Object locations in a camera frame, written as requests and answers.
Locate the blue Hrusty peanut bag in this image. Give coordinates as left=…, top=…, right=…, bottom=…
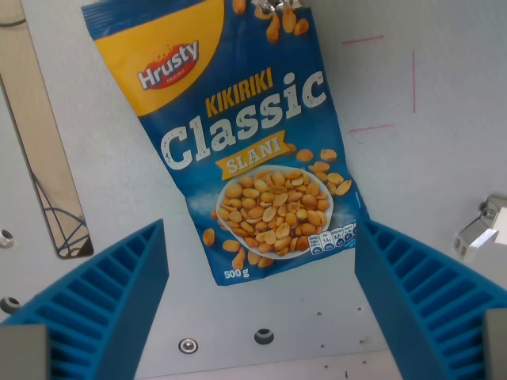
left=81, top=0, right=372, bottom=287

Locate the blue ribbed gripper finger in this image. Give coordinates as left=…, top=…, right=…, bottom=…
left=354, top=219, right=507, bottom=380
left=0, top=218, right=170, bottom=380

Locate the silver metal corner bracket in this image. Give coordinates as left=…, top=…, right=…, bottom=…
left=453, top=192, right=507, bottom=264

